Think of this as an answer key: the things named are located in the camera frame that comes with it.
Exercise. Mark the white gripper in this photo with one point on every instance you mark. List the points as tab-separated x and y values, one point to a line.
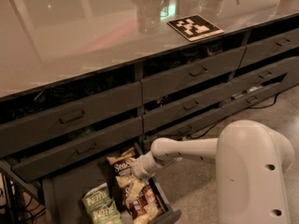
140	169

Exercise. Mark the green Kettle chip bag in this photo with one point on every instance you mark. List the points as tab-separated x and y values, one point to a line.
100	207

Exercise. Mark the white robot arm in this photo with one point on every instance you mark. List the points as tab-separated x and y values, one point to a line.
250	161

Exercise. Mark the lower brown sea salt bag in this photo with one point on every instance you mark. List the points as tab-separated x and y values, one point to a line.
144	208

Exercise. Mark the brown sea salt bag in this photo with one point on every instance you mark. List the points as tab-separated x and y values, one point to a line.
122	167
144	208

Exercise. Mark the upper brown sea salt bag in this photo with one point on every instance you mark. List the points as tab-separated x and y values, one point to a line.
122	167

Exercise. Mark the middle centre grey drawer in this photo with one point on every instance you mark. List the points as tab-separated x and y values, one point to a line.
166	114

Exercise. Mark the grey drawer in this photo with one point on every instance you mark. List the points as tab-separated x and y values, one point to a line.
187	125
256	94
190	74
34	129
280	70
166	114
270	47
58	157

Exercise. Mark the top left grey drawer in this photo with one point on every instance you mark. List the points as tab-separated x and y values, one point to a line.
34	129

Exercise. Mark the bottom centre grey drawer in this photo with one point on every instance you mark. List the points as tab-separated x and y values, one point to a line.
187	125

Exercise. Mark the middle left grey drawer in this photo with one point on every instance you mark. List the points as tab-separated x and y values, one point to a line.
58	157

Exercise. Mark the middle right grey drawer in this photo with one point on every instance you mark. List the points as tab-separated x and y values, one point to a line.
280	70

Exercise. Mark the top centre grey drawer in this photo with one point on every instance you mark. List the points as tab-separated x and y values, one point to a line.
190	74

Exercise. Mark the top right grey drawer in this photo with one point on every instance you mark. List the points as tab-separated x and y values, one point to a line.
270	47

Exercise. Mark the bottom right grey drawer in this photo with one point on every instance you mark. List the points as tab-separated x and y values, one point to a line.
256	94

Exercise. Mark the black white fiducial marker board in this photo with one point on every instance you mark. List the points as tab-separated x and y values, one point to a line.
195	27

